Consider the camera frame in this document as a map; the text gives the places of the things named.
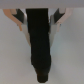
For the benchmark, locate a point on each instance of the white sliding door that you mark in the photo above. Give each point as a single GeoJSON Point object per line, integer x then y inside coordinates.
{"type": "Point", "coordinates": [13, 60]}

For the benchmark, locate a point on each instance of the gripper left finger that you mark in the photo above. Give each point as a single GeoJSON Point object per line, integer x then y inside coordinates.
{"type": "Point", "coordinates": [19, 18]}

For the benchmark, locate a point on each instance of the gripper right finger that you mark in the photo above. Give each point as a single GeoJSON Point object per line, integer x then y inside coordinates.
{"type": "Point", "coordinates": [56, 20]}

